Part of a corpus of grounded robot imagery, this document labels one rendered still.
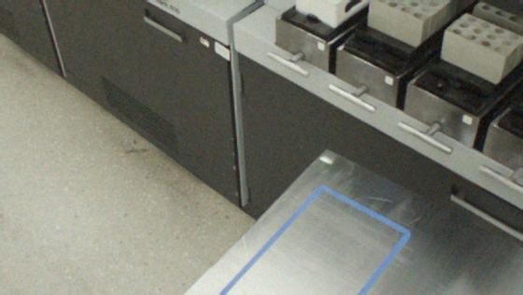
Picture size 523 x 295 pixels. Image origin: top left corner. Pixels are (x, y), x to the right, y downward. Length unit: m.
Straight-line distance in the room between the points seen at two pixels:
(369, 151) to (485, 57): 0.31
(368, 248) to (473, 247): 0.14
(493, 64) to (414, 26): 0.15
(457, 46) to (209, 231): 1.04
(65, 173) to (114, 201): 0.21
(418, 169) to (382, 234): 0.38
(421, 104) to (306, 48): 0.26
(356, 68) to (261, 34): 0.26
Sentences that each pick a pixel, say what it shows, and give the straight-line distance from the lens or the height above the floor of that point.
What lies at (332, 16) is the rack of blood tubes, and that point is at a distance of 1.34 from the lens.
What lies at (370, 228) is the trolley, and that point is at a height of 0.82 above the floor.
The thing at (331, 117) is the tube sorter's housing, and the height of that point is 0.63.
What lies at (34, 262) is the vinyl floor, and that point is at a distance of 2.09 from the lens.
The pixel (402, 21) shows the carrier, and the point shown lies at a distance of 1.29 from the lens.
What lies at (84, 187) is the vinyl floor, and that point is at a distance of 2.23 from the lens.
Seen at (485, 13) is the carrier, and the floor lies 0.88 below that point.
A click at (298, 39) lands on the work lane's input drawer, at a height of 0.78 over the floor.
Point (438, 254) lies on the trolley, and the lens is 0.99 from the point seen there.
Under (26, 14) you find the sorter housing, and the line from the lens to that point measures 2.46.
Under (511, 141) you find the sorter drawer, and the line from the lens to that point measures 1.20.
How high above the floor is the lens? 1.60
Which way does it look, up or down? 42 degrees down
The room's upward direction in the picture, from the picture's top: 6 degrees counter-clockwise
